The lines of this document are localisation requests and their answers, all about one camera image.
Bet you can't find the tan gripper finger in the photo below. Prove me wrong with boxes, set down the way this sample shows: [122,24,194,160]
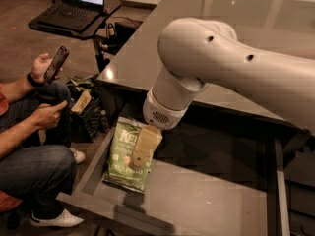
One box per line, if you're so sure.
[129,125,162,171]

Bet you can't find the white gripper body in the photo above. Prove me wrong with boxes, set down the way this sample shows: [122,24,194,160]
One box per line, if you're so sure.
[143,88,189,130]

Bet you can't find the green jalapeno chip bag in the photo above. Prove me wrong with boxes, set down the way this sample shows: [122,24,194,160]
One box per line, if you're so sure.
[102,117,153,193]

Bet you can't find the black smartphone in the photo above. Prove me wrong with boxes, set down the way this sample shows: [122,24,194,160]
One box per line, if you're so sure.
[44,46,69,83]

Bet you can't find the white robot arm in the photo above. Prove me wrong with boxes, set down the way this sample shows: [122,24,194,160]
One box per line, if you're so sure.
[143,18,315,134]

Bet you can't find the open grey top drawer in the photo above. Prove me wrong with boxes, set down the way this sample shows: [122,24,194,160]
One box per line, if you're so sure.
[59,106,290,236]

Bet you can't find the person's near hand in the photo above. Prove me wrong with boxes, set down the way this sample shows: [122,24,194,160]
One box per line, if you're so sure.
[31,101,68,130]

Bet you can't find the person's phone hand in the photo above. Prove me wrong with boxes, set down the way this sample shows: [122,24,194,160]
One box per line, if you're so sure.
[31,53,52,84]

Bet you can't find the black crate of snacks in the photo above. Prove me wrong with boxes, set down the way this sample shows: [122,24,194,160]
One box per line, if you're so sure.
[67,76,109,143]

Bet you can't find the white sneaker far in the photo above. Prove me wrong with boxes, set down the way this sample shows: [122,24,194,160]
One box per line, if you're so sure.
[70,147,86,164]

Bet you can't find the white sneaker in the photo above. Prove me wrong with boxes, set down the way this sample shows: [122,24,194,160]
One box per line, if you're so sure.
[70,147,86,164]
[29,209,83,228]

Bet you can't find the white sneaker near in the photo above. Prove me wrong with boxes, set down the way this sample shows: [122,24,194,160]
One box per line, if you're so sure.
[29,209,83,228]

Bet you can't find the person in jeans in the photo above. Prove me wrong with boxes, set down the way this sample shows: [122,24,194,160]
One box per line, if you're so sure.
[0,72,78,221]

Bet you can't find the black laptop stand table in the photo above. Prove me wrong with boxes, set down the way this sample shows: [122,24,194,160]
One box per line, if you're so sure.
[27,0,122,73]

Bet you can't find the black wrist watch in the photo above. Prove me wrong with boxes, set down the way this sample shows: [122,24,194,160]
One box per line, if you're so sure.
[27,72,44,88]

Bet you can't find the black laptop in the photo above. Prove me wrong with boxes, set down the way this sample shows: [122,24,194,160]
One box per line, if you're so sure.
[37,0,104,31]

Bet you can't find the lower cabinet drawers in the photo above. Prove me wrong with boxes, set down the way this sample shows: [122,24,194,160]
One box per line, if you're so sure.
[284,139,315,236]

